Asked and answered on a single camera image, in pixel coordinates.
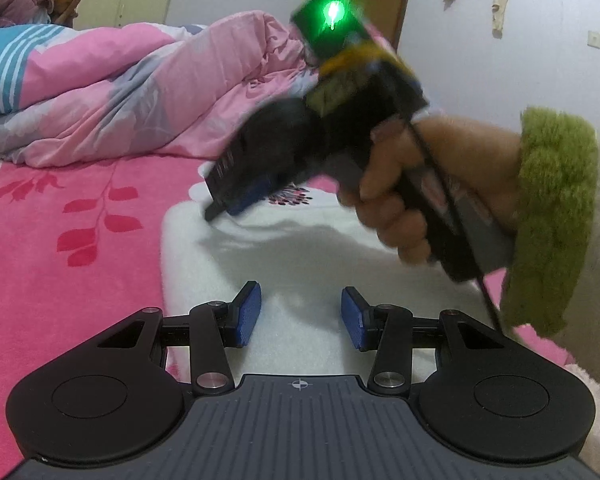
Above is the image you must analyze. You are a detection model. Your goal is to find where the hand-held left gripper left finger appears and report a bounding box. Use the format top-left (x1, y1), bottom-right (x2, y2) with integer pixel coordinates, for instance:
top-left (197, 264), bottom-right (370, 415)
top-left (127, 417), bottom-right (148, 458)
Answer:
top-left (97, 281), bottom-right (262, 395)

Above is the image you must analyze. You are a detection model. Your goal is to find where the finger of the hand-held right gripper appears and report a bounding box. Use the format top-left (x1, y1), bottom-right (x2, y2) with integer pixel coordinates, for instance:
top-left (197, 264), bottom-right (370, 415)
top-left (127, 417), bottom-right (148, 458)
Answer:
top-left (226, 172), bottom-right (287, 217)
top-left (204, 199), bottom-right (230, 222)

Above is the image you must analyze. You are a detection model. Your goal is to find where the pink grey floral quilt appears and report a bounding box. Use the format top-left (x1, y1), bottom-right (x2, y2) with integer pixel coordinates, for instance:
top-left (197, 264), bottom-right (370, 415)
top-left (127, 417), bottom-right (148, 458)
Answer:
top-left (0, 9), bottom-right (398, 170)

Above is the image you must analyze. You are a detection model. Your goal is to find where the person's right hand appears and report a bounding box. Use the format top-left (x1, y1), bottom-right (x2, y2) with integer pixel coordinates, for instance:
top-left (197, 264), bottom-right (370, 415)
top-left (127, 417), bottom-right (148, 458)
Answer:
top-left (337, 114), bottom-right (524, 266)

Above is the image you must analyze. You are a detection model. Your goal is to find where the teal striped pillow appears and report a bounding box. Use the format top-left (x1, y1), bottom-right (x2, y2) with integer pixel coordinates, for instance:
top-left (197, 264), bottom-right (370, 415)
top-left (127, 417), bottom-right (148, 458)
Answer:
top-left (0, 24), bottom-right (70, 117)

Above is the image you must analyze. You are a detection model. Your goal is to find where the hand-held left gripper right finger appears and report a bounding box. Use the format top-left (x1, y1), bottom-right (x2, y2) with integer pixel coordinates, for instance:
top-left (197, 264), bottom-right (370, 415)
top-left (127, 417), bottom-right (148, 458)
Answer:
top-left (341, 286), bottom-right (507, 395)

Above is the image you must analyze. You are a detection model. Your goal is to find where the cream deer print sweater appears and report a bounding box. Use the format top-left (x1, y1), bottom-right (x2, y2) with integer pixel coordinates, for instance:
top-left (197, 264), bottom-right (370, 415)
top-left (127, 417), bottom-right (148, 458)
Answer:
top-left (160, 187), bottom-right (511, 376)

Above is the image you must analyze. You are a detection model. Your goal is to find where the pink floral blanket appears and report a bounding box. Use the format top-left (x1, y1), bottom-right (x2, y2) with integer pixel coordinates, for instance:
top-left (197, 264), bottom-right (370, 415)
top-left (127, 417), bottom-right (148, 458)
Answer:
top-left (0, 155), bottom-right (581, 461)

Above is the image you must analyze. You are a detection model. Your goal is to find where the brown wooden door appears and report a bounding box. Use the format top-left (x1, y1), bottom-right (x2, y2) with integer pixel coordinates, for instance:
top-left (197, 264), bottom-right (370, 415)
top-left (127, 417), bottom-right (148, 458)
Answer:
top-left (352, 0), bottom-right (417, 55)

